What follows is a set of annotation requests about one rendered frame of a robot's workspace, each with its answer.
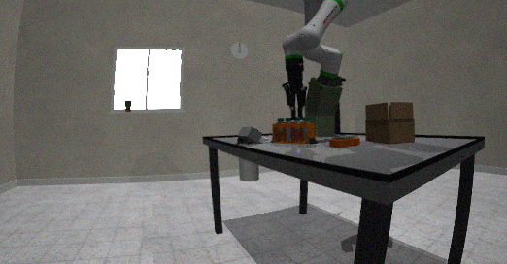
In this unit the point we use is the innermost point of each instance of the white button panel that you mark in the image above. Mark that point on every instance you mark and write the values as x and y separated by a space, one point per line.
249 135

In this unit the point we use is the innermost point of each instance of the orange handheld multimeter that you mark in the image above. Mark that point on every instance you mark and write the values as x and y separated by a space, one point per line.
340 143

